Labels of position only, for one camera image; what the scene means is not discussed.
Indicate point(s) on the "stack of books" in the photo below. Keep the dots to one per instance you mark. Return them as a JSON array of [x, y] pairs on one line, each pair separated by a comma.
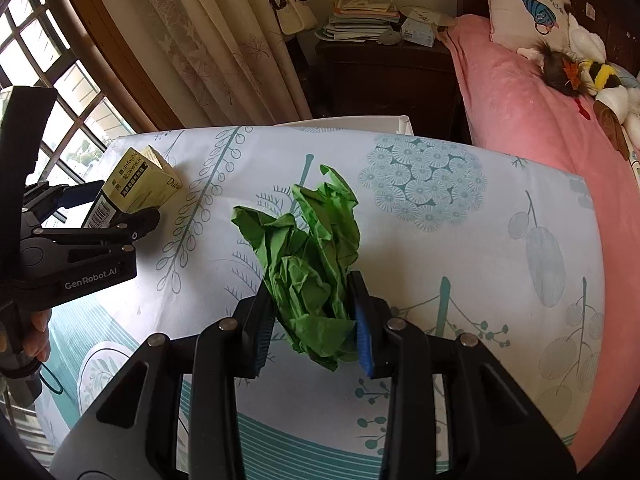
[[357, 22]]

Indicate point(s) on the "pink bed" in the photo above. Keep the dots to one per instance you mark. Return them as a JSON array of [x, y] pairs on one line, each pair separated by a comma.
[[525, 120]]

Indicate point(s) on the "tree print tablecloth table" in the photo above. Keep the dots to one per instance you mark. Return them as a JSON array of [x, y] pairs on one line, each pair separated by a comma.
[[450, 260]]

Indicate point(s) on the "beige patterned curtain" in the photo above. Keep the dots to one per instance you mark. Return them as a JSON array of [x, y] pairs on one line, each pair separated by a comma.
[[215, 35]]

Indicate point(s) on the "dark wooden nightstand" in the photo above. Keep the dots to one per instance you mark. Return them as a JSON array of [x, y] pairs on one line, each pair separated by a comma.
[[380, 85]]

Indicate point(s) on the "round paper fan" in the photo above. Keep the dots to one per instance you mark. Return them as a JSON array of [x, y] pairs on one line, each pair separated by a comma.
[[425, 14]]

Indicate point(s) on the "window with dark grid frame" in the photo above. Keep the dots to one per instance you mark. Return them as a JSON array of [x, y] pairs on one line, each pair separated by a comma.
[[65, 75]]

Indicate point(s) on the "white blue box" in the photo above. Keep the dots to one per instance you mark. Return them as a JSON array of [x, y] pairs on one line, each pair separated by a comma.
[[417, 31]]

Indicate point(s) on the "dark wooden headboard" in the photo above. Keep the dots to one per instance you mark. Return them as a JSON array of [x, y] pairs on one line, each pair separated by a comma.
[[610, 15]]

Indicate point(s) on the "brown feather toy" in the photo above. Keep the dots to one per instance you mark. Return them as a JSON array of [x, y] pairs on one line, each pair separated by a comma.
[[555, 67]]

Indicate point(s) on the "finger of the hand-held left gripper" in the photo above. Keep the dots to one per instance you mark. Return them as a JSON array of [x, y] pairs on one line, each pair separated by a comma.
[[135, 222], [80, 192]]

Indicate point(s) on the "grey small pouch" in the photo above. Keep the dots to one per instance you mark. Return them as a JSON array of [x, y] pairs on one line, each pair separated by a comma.
[[389, 37]]

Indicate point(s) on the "green yellow carton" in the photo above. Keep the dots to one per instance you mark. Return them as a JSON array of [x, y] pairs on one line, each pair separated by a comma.
[[145, 185]]

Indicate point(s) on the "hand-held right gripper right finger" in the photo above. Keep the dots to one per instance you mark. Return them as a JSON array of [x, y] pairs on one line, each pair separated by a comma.
[[362, 345]]

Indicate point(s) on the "green paper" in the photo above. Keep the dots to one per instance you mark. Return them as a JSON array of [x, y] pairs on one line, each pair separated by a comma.
[[305, 260]]

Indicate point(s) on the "bee plush toy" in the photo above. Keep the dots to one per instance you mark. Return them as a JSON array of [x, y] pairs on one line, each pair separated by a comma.
[[602, 76]]

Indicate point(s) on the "person's left hand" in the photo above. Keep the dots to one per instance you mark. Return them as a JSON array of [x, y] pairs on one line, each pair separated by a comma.
[[39, 332]]

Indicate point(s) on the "white plastic rack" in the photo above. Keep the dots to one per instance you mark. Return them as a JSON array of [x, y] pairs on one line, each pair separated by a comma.
[[350, 121]]

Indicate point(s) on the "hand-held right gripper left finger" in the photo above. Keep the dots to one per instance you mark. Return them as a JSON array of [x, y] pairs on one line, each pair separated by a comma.
[[262, 330]]

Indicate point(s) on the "white printed pillow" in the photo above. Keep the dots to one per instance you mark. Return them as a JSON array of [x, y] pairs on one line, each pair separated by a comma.
[[520, 5]]

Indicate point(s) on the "brown leaf shaped toy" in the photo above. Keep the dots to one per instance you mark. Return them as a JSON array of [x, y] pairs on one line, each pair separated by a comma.
[[612, 127]]

